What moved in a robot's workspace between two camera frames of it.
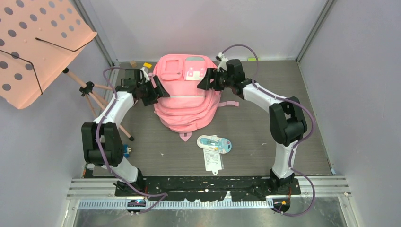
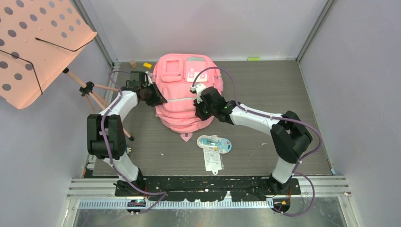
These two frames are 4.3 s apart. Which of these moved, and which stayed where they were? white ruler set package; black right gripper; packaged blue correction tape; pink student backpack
Moved: black right gripper
Stayed: pink student backpack; white ruler set package; packaged blue correction tape
